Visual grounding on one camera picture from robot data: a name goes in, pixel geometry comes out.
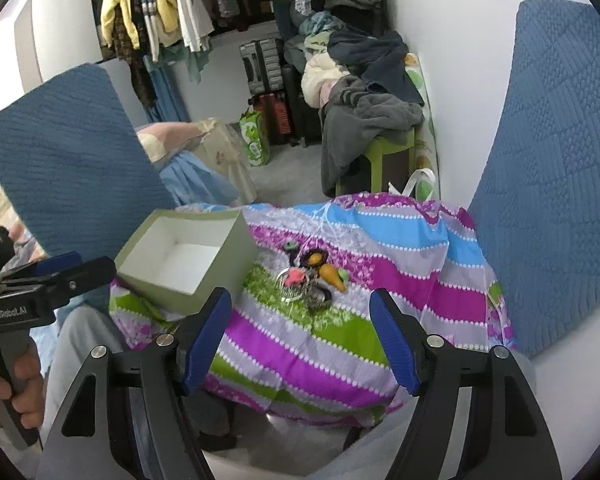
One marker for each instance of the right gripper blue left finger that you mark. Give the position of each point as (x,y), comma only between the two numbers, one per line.
(201,334)

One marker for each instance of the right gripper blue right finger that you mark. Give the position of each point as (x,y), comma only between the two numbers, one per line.
(400,336)

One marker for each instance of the green cardboard box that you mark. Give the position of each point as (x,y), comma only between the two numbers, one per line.
(176,259)

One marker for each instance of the black hair stick green flower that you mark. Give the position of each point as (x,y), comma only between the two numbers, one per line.
(291,248)

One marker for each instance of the person's grey trouser leg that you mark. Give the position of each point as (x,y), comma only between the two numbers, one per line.
(84,329)

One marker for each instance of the colourful striped floral cloth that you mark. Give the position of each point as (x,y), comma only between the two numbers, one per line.
(300,343)

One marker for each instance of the light blue bedding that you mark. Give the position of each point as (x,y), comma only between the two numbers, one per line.
(190,181)

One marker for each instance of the blue quilted cushion left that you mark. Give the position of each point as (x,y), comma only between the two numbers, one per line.
(73,168)

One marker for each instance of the blue quilted cushion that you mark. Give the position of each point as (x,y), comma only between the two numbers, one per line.
(537,205)
(73,168)

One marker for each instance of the beige embroidered cloth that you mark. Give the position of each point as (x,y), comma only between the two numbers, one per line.
(220,147)

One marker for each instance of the green plastic stool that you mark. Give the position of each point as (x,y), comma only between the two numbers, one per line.
(384,161)

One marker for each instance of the green shopping bag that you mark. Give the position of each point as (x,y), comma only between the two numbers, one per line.
(255,136)

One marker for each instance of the pink beige pillow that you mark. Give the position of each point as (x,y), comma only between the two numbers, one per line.
(163,140)

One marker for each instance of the blue quilted cushion right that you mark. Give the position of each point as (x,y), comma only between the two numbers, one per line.
(537,205)

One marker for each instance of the grey fleece garment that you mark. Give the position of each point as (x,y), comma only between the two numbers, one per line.
(352,118)

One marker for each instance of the black red suitcases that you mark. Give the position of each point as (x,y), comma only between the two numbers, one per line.
(275,91)

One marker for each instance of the cream fluffy garment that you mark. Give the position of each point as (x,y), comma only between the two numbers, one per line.
(320,69)

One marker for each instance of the dark blue garment pile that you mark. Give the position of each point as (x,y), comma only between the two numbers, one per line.
(378,61)

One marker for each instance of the white hanging shirt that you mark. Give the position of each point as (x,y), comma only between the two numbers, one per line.
(196,24)

